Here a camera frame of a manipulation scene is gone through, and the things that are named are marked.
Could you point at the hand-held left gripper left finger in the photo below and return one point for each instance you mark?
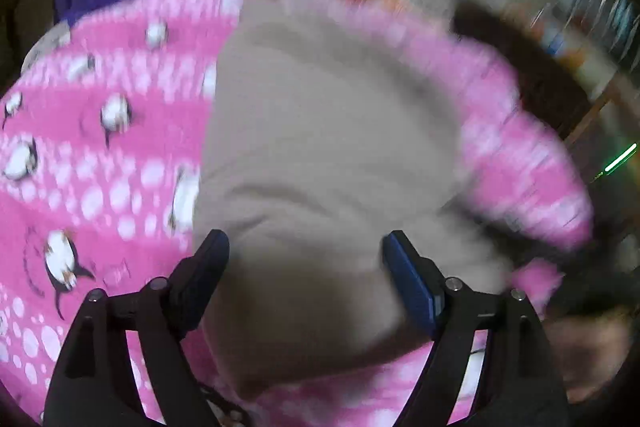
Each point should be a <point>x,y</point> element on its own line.
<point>210,267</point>

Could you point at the beige zip jacket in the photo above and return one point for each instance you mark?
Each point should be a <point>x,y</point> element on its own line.
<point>325,132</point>

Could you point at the dark wooden bed frame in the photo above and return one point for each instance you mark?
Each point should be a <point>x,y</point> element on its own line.
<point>25,22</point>

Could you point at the pink penguin print blanket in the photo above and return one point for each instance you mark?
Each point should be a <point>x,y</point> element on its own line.
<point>75,207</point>

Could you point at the person's right hand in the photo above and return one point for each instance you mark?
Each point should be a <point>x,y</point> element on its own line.
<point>590,354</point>

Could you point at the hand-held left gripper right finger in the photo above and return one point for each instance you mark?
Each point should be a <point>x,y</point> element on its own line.
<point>410,282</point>

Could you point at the wooden chair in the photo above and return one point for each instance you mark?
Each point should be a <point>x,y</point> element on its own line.
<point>607,99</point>

